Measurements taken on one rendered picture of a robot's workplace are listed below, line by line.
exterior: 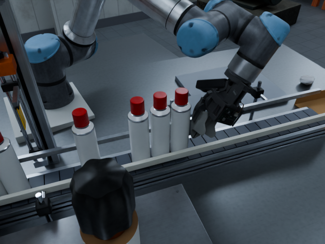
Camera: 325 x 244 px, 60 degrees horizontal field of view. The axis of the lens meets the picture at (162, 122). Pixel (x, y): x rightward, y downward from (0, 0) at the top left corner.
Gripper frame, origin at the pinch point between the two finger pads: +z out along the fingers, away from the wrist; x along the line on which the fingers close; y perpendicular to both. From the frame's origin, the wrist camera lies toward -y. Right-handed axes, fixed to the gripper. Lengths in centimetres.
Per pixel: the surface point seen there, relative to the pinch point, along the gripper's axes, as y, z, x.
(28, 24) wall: -328, 97, -22
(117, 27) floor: -337, 59, 85
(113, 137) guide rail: -2.5, 8.7, -20.6
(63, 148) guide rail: -2.5, 15.1, -31.7
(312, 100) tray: -12, -20, 54
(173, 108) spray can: 0.9, -5.9, -11.4
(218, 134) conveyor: -2.1, -0.3, 11.1
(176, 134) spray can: 2.3, 0.5, -6.9
